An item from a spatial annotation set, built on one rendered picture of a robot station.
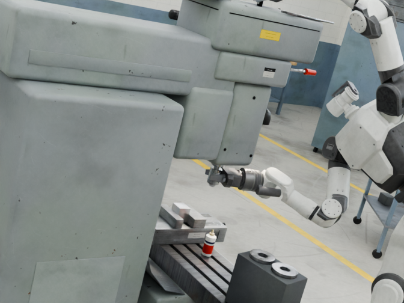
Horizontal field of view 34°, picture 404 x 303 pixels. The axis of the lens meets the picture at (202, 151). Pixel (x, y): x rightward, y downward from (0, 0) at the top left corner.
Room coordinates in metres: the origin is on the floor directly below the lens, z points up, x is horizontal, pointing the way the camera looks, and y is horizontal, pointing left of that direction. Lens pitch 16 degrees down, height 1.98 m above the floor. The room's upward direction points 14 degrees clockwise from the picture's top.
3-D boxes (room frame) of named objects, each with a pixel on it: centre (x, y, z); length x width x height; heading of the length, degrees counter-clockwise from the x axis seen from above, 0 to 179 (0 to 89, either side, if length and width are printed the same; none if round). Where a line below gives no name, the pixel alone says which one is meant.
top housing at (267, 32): (2.37, -0.06, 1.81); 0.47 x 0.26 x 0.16; 128
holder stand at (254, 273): (2.03, -0.33, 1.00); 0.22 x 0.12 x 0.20; 48
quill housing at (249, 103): (2.38, -0.07, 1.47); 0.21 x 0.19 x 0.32; 38
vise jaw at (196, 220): (2.53, -0.02, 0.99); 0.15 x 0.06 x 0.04; 36
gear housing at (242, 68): (2.35, -0.04, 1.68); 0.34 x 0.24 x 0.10; 128
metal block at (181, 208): (2.50, 0.03, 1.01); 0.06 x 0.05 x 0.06; 36
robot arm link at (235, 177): (2.41, -0.16, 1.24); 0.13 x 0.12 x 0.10; 20
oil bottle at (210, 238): (2.39, -0.12, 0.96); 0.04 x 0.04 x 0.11
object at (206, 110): (2.26, 0.08, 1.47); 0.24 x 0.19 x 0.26; 38
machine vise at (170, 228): (2.52, 0.00, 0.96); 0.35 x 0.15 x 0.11; 126
